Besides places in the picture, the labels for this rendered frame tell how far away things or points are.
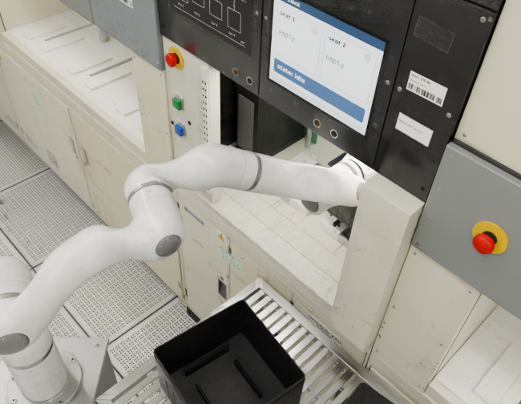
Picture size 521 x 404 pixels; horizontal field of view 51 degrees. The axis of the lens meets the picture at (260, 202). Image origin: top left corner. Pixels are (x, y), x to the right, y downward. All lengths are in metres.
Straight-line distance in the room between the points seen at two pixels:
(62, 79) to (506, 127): 1.92
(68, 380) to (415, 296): 0.93
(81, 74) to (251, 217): 1.11
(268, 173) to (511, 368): 0.83
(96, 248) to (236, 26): 0.59
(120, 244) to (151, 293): 1.52
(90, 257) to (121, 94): 1.26
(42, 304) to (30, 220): 1.89
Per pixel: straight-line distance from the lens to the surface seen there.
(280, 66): 1.24
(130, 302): 2.65
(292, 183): 1.25
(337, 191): 1.26
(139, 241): 1.13
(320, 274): 1.64
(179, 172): 1.14
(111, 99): 2.34
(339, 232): 1.71
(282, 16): 1.19
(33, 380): 1.50
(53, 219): 3.08
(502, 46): 0.94
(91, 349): 1.66
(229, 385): 1.55
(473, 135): 1.02
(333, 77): 1.14
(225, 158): 1.13
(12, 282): 1.31
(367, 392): 1.48
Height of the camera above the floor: 2.16
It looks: 45 degrees down
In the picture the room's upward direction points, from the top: 4 degrees clockwise
